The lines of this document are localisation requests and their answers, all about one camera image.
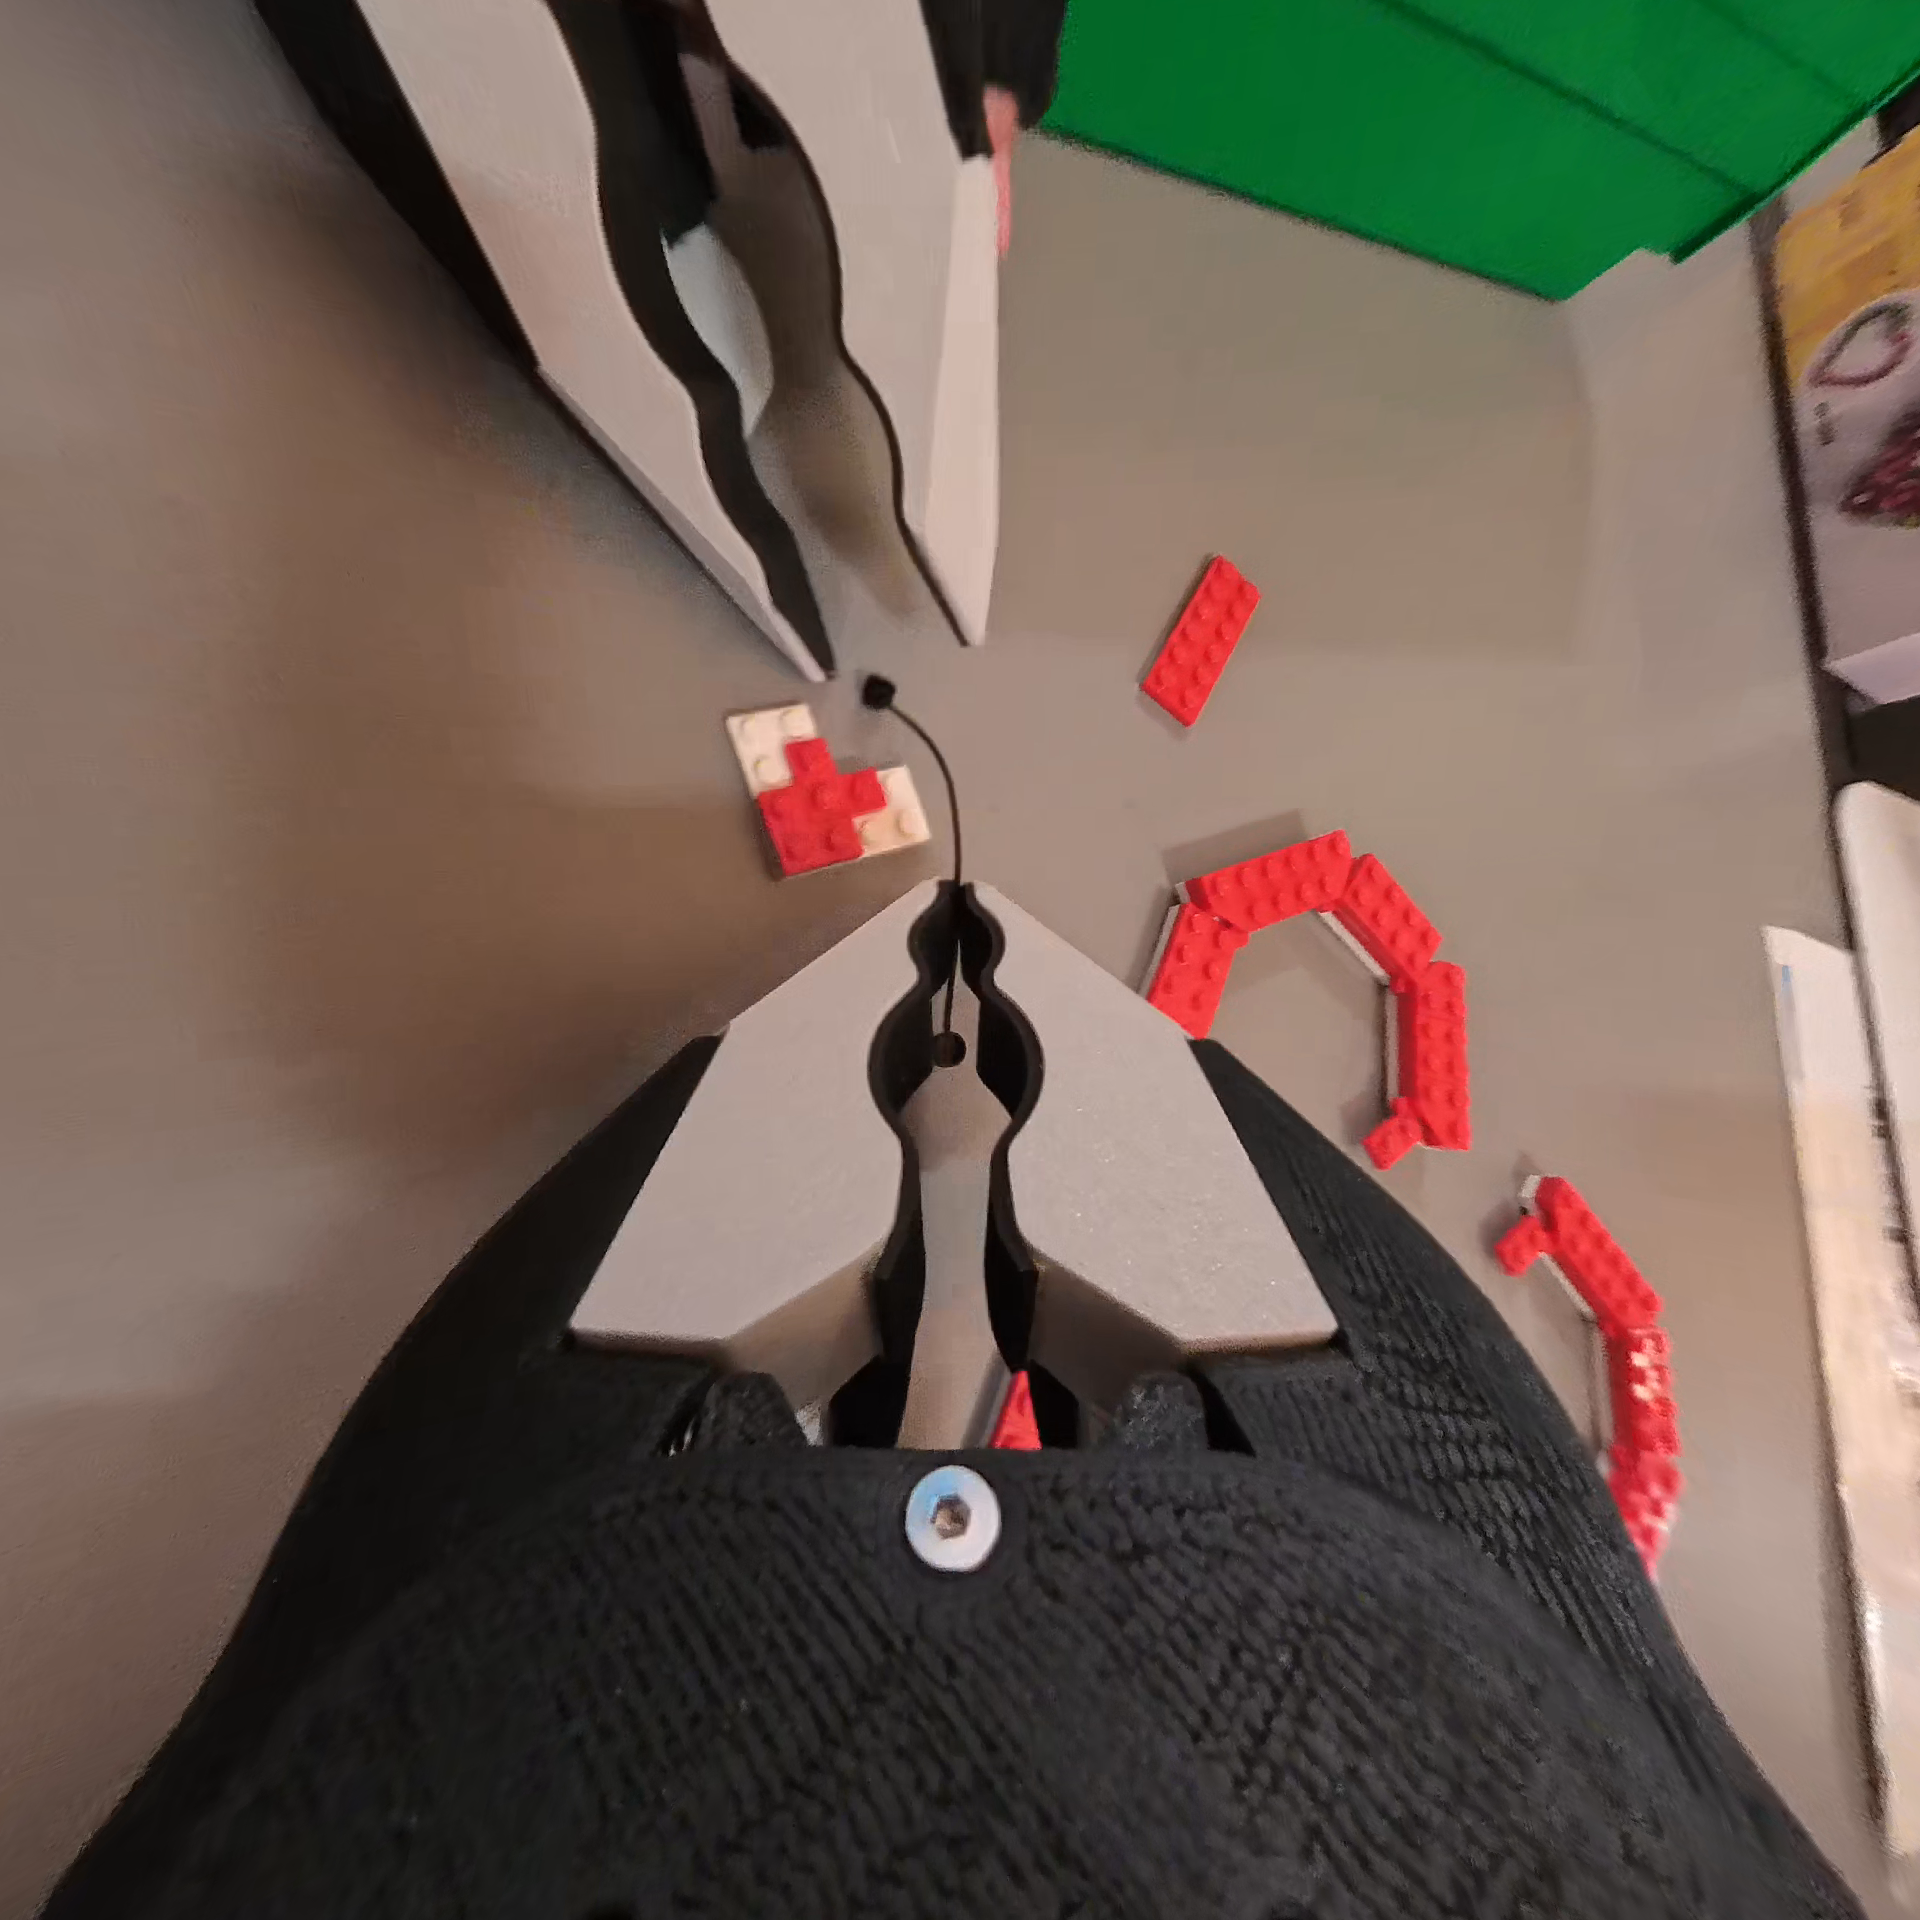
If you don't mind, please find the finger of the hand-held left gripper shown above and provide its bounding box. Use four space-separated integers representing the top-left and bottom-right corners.
351 0 835 679
705 0 1002 650

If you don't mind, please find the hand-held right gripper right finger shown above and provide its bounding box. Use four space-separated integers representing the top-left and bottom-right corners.
967 881 1340 1414

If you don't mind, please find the curved red lego plate chain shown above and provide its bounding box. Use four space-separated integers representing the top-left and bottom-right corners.
1492 1173 1685 1581
1139 826 1477 1173

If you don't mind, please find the thin black lego stalk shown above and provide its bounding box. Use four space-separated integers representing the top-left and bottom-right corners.
860 673 974 1068

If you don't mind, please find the person's left hand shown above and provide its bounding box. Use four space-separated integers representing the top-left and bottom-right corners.
982 89 1026 261

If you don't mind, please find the red flat lego plate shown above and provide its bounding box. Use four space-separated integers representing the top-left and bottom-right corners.
1139 555 1262 730

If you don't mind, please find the lego set cardboard box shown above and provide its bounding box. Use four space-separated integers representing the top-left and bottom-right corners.
1766 134 1920 704

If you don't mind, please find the green plastic bin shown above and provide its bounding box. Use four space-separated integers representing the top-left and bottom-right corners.
1040 0 1920 304

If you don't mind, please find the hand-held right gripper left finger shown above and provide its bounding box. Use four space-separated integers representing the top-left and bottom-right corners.
568 881 967 1445

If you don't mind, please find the white paper booklet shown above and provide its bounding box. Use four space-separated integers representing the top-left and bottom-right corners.
1759 925 1920 1869

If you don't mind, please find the white and red lego assembly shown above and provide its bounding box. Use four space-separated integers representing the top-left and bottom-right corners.
725 698 932 881

